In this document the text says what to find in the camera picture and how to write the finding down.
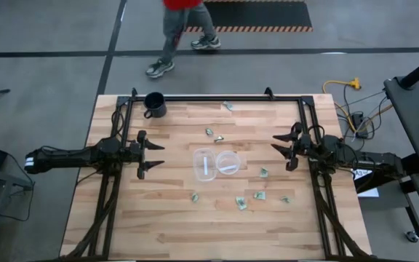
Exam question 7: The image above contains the person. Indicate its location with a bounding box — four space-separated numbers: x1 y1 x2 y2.
145 0 222 79

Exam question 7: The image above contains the black side table base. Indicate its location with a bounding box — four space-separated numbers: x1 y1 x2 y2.
354 152 419 255

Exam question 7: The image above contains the clear rectangular plastic container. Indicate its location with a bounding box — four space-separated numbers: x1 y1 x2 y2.
192 147 218 182

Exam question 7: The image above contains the black side table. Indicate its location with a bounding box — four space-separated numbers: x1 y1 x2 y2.
383 74 419 178

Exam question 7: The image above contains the clear round plastic container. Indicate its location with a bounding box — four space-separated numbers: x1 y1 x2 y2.
215 150 242 176

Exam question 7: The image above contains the yellow extension cord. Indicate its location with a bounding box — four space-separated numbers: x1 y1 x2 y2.
322 77 362 134

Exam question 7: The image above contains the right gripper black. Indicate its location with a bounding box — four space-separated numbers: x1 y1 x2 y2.
270 122 320 172

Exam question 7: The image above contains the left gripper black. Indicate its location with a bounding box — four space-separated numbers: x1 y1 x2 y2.
127 130 166 180

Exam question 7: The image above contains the black aluminium table frame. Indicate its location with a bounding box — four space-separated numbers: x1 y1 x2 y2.
59 86 376 262

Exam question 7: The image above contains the white paper sheet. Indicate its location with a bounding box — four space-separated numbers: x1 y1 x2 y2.
353 168 380 199

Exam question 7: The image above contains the black hazard-striped floor mat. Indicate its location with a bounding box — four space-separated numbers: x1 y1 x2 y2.
185 0 314 33

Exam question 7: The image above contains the black mug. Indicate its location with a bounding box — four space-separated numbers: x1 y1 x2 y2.
143 91 168 119

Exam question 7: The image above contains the black power strip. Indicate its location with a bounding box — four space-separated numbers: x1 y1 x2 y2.
351 111 370 140

